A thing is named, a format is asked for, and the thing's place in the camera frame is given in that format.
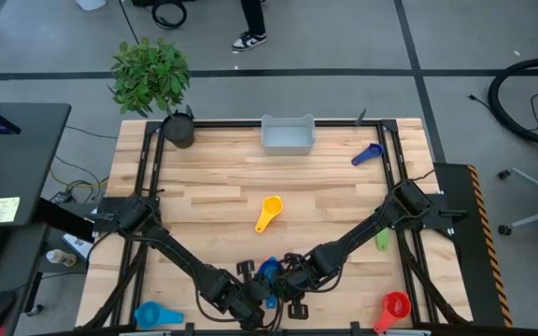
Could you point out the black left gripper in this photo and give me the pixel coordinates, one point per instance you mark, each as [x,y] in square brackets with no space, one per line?
[252,298]

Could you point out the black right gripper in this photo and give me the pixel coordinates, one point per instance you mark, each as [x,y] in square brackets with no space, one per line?
[297,282]

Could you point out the yellow measuring cup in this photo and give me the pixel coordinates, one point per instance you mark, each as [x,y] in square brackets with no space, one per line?
[271,207]

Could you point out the green measuring cup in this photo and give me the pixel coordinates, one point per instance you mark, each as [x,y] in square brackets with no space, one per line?
[382,240]

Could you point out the red measuring cup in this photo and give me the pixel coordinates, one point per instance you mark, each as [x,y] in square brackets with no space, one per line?
[397,305]

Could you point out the light blue measuring cup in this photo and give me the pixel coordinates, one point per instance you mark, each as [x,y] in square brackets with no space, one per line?
[150,315]

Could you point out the grey plastic basket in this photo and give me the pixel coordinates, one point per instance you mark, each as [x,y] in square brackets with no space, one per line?
[287,140]

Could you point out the small indigo measuring cup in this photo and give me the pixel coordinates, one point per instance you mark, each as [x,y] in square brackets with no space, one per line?
[367,154]

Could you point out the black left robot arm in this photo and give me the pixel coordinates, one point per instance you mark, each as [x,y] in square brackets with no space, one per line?
[180,252]

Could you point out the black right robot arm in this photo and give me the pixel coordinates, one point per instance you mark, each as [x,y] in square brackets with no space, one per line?
[367,226]

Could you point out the black platform with hazard stripe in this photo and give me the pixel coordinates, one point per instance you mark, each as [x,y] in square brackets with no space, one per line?
[460,261]

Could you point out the white paper sheet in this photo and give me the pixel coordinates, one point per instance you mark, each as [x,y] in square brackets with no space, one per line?
[77,245]

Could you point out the black plant pot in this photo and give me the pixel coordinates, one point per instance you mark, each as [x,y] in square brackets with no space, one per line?
[179,130]

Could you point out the small beige bottle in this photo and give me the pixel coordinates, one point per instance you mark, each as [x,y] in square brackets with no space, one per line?
[61,257]

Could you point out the black flat panel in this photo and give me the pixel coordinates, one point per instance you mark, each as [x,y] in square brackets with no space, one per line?
[63,219]

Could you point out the dark grey side desk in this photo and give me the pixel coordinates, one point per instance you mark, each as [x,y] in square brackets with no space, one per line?
[21,261]

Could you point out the green leafy plant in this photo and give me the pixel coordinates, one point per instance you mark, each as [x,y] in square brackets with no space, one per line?
[150,74]

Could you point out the yellow sticky note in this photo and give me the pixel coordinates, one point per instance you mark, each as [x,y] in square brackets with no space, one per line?
[4,210]

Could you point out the person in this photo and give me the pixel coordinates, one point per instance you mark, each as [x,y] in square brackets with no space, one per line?
[252,18]

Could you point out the black desk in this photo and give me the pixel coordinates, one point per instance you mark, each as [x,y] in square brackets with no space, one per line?
[21,163]

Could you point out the black aluminium table frame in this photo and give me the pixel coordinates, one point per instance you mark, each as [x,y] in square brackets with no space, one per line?
[231,123]

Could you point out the black frame bracket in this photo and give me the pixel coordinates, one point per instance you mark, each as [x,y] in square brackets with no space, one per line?
[189,112]
[360,117]

